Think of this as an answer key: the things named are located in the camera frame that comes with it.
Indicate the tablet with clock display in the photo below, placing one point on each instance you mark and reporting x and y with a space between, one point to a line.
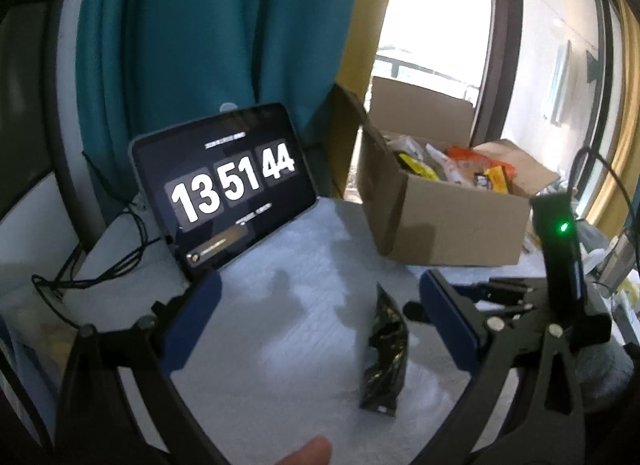
225 185

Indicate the black window frame post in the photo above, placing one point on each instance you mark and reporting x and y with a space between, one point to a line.
497 45

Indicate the brown cardboard box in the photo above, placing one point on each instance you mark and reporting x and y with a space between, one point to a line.
450 225

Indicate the person's right forearm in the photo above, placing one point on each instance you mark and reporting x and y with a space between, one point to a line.
602 375

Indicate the grey wall panel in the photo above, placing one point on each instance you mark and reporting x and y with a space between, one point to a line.
559 82

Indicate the teal curtain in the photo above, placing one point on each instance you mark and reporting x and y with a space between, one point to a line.
175 35

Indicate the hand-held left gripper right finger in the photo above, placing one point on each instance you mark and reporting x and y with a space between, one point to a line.
447 325

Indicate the orange snack packet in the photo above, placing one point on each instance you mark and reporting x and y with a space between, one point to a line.
475 155

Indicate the balcony railing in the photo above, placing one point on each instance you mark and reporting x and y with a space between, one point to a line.
415 65

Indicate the small yellow orange packet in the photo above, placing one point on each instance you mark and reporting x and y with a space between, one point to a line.
496 180

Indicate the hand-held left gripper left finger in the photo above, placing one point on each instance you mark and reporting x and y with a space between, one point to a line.
192 325

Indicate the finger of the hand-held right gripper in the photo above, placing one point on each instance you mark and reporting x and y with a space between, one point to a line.
522 310
510 291

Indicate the yellow black snack packet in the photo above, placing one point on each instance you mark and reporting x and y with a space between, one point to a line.
415 165

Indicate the white snack packet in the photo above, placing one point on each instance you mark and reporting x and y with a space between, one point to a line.
450 170

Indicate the person's left hand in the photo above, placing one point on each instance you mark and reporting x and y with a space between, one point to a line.
305 452

